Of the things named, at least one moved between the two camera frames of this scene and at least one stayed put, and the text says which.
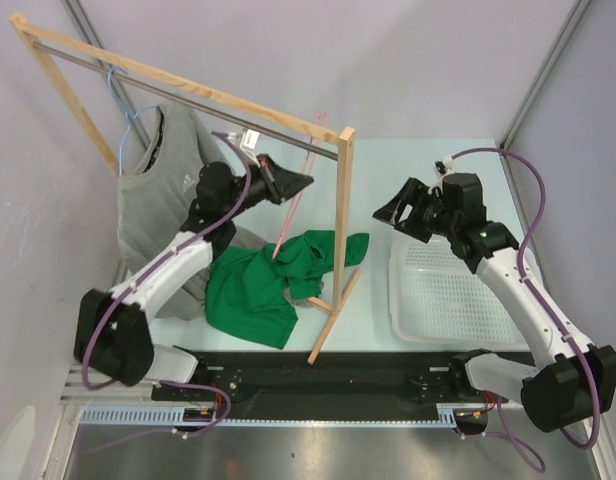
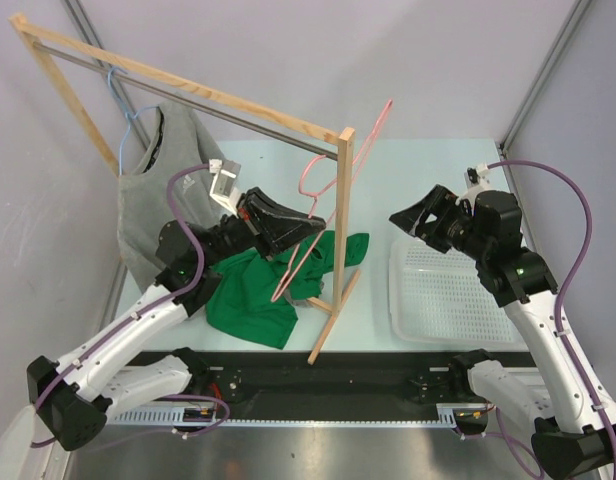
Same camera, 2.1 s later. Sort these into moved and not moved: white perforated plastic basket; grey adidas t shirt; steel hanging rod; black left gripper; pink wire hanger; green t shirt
Moved: black left gripper; pink wire hanger
Not moved: green t shirt; white perforated plastic basket; grey adidas t shirt; steel hanging rod
